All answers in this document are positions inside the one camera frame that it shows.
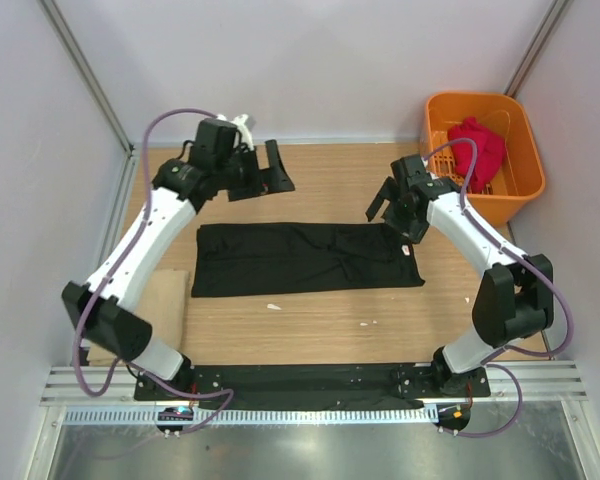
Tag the black t shirt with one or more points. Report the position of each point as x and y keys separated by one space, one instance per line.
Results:
x=236 y=260

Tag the orange plastic basket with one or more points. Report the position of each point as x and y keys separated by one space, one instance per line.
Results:
x=520 y=178

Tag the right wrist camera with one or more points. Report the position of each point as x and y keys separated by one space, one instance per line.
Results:
x=409 y=171

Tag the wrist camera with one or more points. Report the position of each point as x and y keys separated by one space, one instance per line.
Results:
x=218 y=139
x=409 y=171

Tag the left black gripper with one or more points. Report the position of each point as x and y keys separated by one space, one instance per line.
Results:
x=275 y=179

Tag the left aluminium corner post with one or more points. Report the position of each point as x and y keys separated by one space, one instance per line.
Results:
x=76 y=55

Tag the red t shirt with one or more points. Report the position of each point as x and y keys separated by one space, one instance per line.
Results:
x=491 y=151

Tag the white slotted cable duct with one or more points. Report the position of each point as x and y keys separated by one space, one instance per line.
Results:
x=178 y=416

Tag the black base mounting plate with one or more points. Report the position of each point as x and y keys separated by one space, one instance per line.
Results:
x=319 y=386

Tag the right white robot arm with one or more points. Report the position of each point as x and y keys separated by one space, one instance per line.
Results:
x=512 y=302

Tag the brown cardboard sheet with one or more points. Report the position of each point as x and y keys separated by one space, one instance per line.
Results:
x=163 y=303

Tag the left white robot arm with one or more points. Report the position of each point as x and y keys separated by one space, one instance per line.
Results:
x=101 y=308

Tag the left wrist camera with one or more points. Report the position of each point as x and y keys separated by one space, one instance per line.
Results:
x=218 y=139

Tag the aluminium corner post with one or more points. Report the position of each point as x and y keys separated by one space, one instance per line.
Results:
x=548 y=26
x=76 y=55

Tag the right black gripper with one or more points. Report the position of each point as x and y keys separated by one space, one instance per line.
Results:
x=412 y=230

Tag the right aluminium corner post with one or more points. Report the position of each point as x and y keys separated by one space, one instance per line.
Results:
x=548 y=26

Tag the aluminium front frame rail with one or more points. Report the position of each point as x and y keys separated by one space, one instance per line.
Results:
x=543 y=380

